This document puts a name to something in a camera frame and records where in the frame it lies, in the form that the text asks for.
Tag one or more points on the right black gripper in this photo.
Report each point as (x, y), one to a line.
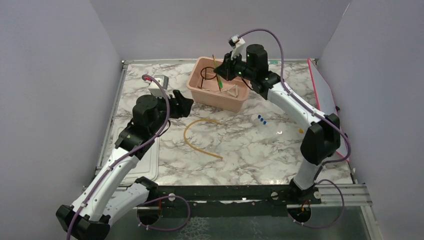
(224, 70)

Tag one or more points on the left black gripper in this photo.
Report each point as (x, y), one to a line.
(181, 105)

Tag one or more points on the black wire tripod stand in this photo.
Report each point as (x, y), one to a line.
(207, 73)

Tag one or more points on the pink plastic bin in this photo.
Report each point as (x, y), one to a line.
(215, 98)

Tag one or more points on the yellow rubber tube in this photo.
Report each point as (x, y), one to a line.
(192, 141)

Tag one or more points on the white plastic tray lid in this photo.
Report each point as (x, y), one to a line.
(146, 167)

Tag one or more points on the red yellow green spoon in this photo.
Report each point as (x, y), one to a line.
(219, 82)

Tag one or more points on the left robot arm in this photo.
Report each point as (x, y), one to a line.
(95, 211)

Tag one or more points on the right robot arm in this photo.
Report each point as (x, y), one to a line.
(322, 137)

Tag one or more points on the pink framed whiteboard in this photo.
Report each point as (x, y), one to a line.
(323, 94)

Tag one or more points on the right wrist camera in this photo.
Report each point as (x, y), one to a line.
(237, 44)

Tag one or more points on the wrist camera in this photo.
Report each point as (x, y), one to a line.
(157, 84)
(237, 44)

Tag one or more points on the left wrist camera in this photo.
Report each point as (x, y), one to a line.
(157, 84)

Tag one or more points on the black base frame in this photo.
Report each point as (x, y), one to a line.
(206, 201)

